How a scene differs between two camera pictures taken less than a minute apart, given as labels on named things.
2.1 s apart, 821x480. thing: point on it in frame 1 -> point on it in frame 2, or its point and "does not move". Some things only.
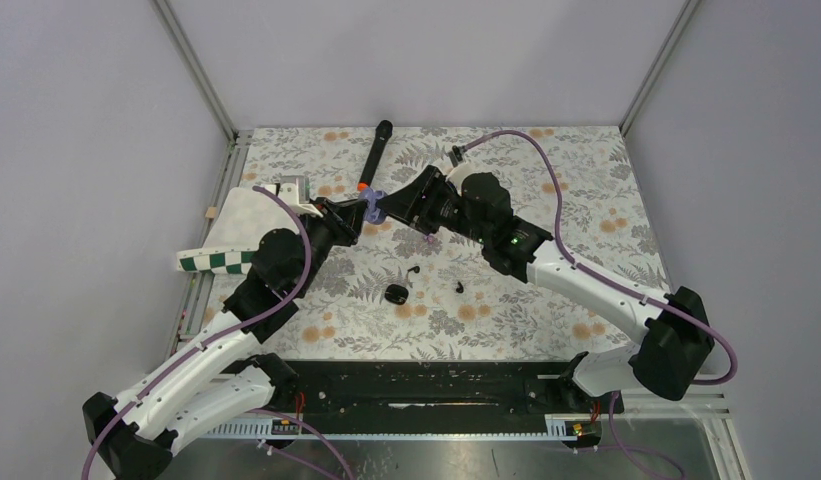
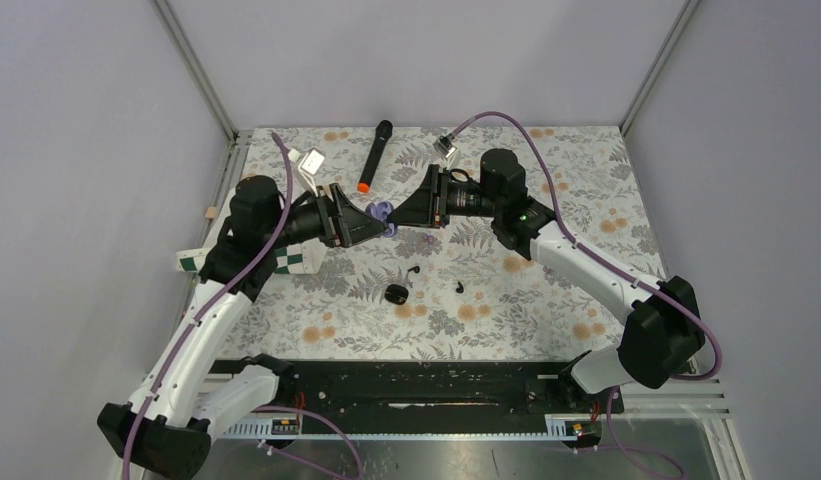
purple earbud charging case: [372, 213] -> [381, 211]
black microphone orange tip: [384, 130] does not move
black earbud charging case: [396, 294] does not move
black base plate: [433, 389] does not move
